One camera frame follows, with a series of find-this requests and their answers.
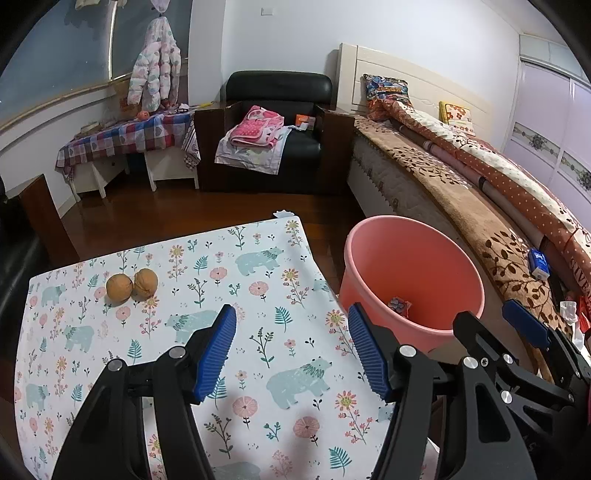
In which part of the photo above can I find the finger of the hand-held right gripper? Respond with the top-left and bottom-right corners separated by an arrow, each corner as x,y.
502,299 -> 591,398
454,311 -> 579,411

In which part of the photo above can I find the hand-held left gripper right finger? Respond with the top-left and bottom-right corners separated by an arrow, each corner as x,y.
347,302 -> 539,480

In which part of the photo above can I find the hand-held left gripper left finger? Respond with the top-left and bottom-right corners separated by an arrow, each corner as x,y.
51,303 -> 238,480

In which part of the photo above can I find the pink plastic bucket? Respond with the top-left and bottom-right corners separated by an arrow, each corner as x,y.
339,215 -> 485,354

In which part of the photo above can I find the white crumpled plastic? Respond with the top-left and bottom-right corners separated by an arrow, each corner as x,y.
558,300 -> 583,333

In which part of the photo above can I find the blue white small carton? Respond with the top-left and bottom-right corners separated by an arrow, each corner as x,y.
527,248 -> 551,280

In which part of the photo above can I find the floral bear tablecloth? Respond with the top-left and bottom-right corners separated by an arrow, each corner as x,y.
14,215 -> 439,480

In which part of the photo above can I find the brown walnut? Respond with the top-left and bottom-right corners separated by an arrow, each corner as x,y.
106,274 -> 134,304
133,268 -> 159,299

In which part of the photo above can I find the bed with floral bedding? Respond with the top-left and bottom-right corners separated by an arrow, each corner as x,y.
353,115 -> 573,342

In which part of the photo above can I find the orange dotted floral quilt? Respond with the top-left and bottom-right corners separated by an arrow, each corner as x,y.
369,99 -> 591,296

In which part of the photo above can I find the white quilted mattress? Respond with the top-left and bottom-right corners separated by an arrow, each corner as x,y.
346,138 -> 444,222

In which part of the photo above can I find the white wooden desk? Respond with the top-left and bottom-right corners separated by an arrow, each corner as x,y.
69,148 -> 200,201

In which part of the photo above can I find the white printed sheet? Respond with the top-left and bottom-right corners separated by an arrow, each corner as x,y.
215,127 -> 293,175

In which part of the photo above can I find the yellow floral pillow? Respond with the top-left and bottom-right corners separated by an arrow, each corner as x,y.
438,100 -> 476,136

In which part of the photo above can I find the purple wardrobe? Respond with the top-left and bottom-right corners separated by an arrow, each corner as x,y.
503,34 -> 591,208

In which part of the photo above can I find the black leather armchair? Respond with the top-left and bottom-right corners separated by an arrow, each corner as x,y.
0,174 -> 81,361
193,71 -> 355,195

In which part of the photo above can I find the pink patterned blanket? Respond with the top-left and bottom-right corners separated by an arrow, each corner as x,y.
230,105 -> 284,149

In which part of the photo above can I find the checkered tablecloth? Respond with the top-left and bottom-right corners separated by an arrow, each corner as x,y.
55,108 -> 202,178

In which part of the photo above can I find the colourful cartoon pillow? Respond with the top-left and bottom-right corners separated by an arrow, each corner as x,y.
362,74 -> 409,109

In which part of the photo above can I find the cream bed headboard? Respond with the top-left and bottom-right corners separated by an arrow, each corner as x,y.
335,43 -> 492,125

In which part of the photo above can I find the pink white puffer jacket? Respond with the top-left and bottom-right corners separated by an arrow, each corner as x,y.
127,17 -> 182,112

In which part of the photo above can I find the window with blue blind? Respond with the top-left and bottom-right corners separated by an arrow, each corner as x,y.
0,0 -> 190,130

